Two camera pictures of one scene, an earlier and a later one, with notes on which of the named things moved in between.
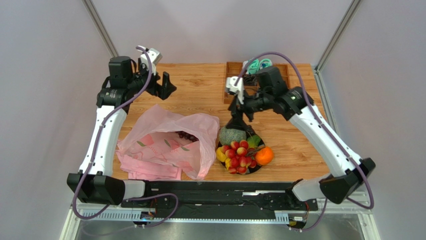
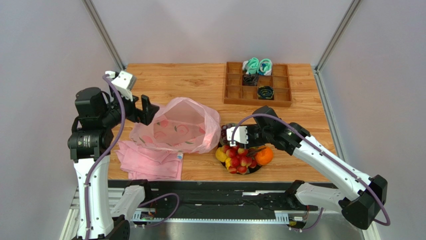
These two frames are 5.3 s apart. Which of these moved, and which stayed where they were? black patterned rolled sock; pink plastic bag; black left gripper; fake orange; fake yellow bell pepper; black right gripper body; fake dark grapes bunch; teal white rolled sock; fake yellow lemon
Moved: black left gripper; pink plastic bag; black right gripper body; fake dark grapes bunch
Stayed: fake yellow lemon; black patterned rolled sock; teal white rolled sock; fake yellow bell pepper; fake orange
